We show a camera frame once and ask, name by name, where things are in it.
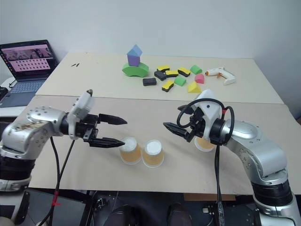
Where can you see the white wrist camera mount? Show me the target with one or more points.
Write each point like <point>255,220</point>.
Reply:
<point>81,106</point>
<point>211,116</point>

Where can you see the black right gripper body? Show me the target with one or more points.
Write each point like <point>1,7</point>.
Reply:
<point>197,127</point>

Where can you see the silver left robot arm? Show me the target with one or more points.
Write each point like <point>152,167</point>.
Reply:
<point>35,127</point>

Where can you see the yellow and black sponge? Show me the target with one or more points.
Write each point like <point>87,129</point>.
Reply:
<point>163,68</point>
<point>168,85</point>
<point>184,71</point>
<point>171,73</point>

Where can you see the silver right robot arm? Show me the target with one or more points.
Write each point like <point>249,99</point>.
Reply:
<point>258,146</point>

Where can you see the brown cardboard strip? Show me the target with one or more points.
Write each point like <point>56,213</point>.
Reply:
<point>207,196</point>

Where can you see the white glue gun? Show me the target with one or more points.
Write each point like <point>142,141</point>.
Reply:
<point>223,74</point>

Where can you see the yellow foam prism block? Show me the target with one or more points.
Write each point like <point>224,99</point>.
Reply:
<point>194,87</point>

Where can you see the blue foam prism block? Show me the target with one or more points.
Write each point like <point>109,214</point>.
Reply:
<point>135,50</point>

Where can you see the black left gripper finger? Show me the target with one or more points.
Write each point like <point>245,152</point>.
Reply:
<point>113,119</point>
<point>108,142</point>

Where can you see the pink foam block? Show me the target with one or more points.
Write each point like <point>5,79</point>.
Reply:
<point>199,78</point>

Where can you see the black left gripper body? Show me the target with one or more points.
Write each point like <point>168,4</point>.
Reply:
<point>88,130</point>

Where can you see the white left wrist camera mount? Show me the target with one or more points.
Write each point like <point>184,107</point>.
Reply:
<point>81,106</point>

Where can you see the yellow paper cup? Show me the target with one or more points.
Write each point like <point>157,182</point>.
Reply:
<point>204,146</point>
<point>130,153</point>
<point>153,155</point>

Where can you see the open grey laptop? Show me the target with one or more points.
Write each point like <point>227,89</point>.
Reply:
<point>28,61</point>

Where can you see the purple foam cube block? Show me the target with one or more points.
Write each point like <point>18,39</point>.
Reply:
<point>132,60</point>

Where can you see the black flat panel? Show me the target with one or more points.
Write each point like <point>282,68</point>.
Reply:
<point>65,209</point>

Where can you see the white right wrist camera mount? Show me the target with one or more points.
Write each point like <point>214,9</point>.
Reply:
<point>211,116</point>

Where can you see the green foam arch block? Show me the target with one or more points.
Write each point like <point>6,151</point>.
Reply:
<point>135,70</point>

